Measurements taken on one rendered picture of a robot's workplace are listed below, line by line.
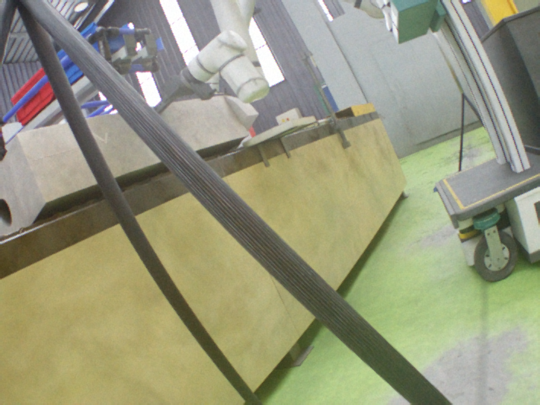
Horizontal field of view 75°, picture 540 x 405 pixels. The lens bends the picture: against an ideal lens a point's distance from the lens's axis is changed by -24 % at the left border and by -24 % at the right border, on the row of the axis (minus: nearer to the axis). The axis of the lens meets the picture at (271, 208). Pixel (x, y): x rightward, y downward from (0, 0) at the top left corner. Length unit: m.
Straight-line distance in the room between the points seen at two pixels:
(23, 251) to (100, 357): 0.28
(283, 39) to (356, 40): 4.57
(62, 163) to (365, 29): 6.57
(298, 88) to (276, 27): 1.85
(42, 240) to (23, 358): 0.26
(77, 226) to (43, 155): 0.19
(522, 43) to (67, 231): 1.44
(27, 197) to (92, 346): 0.38
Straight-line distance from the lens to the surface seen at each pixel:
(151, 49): 1.32
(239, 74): 1.19
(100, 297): 1.00
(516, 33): 1.50
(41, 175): 1.01
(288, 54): 11.50
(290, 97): 11.48
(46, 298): 0.92
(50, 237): 0.96
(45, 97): 1.56
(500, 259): 1.51
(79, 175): 1.07
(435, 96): 7.03
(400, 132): 7.18
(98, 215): 1.06
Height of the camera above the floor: 0.67
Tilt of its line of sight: 5 degrees down
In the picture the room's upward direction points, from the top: 24 degrees counter-clockwise
